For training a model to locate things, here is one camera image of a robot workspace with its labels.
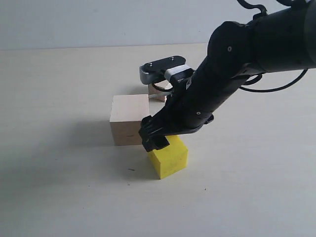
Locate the yellow cube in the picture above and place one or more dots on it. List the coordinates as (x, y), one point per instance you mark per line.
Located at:
(170, 159)

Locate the large wooden cube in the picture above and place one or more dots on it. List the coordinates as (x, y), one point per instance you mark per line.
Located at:
(125, 119)

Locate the medium wooden cube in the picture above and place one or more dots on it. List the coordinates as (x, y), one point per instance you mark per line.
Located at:
(158, 94)

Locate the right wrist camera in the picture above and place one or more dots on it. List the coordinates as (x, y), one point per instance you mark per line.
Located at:
(165, 69)

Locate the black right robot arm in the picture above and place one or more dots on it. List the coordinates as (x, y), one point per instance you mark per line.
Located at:
(282, 41)

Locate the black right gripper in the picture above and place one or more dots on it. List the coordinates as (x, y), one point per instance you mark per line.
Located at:
(194, 100)

